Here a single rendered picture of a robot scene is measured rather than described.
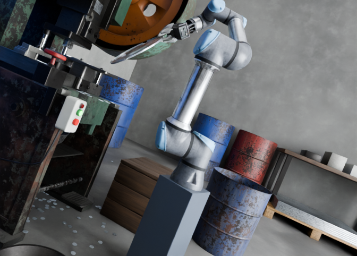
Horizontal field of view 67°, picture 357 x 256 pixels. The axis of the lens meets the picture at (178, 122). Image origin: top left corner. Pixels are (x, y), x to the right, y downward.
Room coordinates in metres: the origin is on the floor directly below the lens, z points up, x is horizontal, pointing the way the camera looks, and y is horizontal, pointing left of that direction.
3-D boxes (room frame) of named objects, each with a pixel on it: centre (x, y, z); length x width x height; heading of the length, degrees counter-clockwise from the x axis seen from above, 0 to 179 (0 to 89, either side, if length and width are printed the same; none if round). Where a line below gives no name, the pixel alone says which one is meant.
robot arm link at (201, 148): (1.21, -0.13, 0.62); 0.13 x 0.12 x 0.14; 105
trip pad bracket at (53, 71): (1.02, 0.51, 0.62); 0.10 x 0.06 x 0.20; 168
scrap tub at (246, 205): (1.85, -0.55, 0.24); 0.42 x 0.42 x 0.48
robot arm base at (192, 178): (1.21, -0.13, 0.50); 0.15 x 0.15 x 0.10
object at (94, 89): (1.38, 0.67, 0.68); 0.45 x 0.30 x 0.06; 168
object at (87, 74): (1.34, 0.50, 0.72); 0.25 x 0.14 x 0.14; 78
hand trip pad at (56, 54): (1.01, 0.52, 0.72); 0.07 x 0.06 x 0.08; 78
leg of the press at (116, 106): (1.67, 0.75, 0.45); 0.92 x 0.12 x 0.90; 78
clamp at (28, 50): (1.21, 0.71, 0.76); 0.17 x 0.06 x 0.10; 168
